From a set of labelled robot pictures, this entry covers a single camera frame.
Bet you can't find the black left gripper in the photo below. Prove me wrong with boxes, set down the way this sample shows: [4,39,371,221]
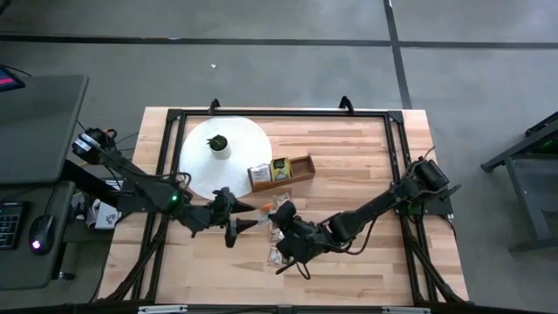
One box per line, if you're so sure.
[182,186,259,249]

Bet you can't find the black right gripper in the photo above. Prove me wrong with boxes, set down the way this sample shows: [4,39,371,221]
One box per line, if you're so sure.
[272,200,332,265]

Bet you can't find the white orange Tazo tea bag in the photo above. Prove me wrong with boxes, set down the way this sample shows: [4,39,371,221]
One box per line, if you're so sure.
[250,163,273,184]
[257,202,274,227]

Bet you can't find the gold vanilla cinnamon tea bag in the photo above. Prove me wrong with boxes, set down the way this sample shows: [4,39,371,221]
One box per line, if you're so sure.
[268,222,285,243]
[270,191,293,211]
[266,246,289,269]

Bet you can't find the yellow lemon lime tea bag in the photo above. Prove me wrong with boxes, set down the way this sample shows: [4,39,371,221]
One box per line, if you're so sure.
[269,157,292,182]

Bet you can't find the wooden three-compartment tray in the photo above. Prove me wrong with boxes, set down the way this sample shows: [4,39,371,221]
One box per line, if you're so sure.
[247,154,316,194]

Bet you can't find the white round woven placemat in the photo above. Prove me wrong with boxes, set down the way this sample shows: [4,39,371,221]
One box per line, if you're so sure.
[178,115,274,202]

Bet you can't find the white pot with green plant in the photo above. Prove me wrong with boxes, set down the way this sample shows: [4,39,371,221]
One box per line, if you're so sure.
[206,133,232,160]

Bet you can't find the white box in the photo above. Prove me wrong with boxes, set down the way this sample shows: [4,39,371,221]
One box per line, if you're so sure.
[85,198,123,231]

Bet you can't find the black computer mouse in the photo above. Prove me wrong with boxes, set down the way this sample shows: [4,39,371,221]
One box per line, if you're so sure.
[28,214,57,256]

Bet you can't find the dark grey desk shelf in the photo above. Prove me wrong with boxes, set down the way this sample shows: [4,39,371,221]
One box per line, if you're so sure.
[0,181,78,292]

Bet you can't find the grey desk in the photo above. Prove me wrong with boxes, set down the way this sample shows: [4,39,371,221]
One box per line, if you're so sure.
[0,73,90,187]

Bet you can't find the black keyboard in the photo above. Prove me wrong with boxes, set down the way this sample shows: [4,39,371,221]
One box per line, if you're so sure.
[0,200,25,252]

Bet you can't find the grey metal table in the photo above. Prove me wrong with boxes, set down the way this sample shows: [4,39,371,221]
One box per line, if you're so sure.
[480,111,558,255]

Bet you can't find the tablet with pink screen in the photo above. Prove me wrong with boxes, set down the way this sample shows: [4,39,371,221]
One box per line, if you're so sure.
[0,65,26,93]

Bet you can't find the black aluminium table frame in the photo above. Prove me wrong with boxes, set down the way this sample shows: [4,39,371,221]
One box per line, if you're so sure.
[98,107,470,306]

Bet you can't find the silver edge bracket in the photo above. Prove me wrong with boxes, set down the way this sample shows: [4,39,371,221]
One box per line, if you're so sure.
[137,304,188,314]
[381,306,432,314]

